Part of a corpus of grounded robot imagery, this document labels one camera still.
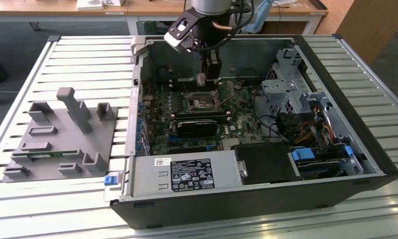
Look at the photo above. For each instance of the grey parts rack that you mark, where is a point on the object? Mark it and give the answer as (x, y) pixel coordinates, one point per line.
(69, 139)

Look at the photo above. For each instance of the CPU socket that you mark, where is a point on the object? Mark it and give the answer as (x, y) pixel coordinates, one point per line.
(203, 102)

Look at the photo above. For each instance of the blue case latch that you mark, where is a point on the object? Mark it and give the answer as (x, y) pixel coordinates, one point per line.
(111, 180)

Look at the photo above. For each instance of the black RAM slot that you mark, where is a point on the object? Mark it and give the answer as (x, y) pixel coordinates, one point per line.
(180, 89)
(199, 118)
(199, 121)
(199, 112)
(180, 84)
(199, 115)
(180, 81)

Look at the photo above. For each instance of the silver power supply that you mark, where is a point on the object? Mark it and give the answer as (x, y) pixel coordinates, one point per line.
(145, 179)

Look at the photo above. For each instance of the white papers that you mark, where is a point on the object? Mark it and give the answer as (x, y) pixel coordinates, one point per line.
(285, 2)

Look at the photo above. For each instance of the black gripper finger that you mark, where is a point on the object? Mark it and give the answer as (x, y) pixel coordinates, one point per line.
(213, 67)

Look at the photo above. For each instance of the black graphics card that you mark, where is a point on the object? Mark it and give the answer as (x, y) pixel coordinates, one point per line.
(197, 129)

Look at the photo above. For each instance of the silver drive cage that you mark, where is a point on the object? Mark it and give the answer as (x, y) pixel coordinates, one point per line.
(285, 87)

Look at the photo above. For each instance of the black plastic shroud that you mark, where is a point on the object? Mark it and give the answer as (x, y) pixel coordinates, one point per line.
(265, 161)

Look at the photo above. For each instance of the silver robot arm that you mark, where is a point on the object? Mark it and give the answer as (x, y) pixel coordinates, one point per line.
(209, 6)

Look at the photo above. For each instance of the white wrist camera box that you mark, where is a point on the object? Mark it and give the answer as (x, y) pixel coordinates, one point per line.
(180, 32)

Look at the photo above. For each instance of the black open PC case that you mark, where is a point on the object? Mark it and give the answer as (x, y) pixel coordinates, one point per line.
(219, 209)

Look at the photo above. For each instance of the wooden cabinet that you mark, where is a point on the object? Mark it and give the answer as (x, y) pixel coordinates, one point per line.
(368, 25)

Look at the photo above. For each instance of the silver topped CPU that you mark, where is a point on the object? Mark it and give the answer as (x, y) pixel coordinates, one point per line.
(201, 79)

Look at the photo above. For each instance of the green RAM stick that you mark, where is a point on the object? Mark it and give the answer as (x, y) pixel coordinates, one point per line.
(57, 155)

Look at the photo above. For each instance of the blue disk carrier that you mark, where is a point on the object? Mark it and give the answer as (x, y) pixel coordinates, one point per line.
(301, 154)

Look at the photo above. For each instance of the blue expansion card clip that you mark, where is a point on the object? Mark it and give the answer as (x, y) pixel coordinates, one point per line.
(140, 122)
(140, 148)
(141, 105)
(140, 136)

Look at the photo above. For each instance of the green motherboard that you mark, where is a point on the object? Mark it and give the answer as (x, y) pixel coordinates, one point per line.
(243, 119)

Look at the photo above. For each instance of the white and blue box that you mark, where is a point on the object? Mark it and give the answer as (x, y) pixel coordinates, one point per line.
(115, 2)

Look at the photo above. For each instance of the small silver heatsink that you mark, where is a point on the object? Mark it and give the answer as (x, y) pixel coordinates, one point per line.
(231, 144)

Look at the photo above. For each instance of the long wooden desk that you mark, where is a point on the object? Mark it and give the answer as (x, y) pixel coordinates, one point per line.
(20, 7)

